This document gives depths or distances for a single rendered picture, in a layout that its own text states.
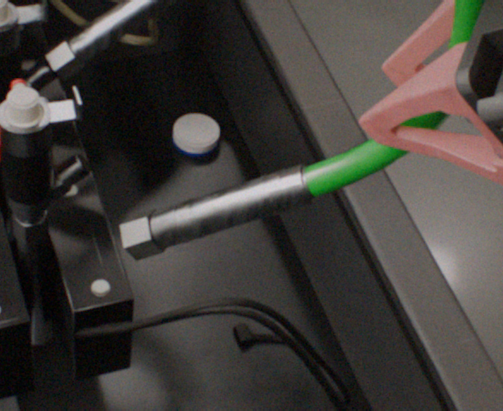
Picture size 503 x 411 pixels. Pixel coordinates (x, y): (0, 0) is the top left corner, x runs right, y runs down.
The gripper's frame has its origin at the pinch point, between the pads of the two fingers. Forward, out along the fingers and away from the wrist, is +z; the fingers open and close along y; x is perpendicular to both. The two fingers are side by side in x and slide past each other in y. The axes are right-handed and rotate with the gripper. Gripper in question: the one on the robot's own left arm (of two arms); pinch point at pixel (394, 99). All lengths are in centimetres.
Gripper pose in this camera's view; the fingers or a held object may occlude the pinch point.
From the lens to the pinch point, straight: 45.7
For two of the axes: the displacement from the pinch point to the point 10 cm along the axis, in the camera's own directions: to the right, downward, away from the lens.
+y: -3.8, 8.0, -4.7
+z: -6.7, 1.1, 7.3
